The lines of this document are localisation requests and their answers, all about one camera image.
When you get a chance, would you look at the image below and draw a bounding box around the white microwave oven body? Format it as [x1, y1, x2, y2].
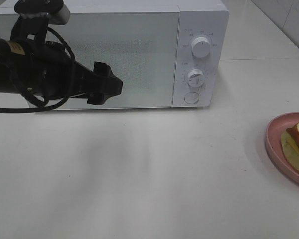
[0, 0, 229, 113]

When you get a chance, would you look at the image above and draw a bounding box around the round door release button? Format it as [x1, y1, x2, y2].
[184, 92, 200, 104]

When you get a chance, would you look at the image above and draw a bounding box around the white upper power knob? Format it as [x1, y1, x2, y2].
[191, 36, 211, 58]

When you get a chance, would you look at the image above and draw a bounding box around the pink plate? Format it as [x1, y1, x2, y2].
[265, 112, 299, 185]

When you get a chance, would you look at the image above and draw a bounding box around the black left camera cable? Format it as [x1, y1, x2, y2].
[0, 26, 77, 113]

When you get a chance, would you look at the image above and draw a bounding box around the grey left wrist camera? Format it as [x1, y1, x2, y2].
[14, 0, 70, 25]

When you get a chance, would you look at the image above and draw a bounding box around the white bread sandwich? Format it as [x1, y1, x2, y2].
[280, 122, 299, 173]

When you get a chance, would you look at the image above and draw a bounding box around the white timer knob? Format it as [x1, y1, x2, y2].
[187, 69, 205, 88]

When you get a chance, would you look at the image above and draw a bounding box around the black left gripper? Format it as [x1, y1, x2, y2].
[10, 12, 122, 105]

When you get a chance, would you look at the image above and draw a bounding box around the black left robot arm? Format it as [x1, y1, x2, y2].
[0, 16, 123, 108]

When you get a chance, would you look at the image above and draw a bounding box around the white microwave door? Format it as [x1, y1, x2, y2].
[0, 11, 182, 110]

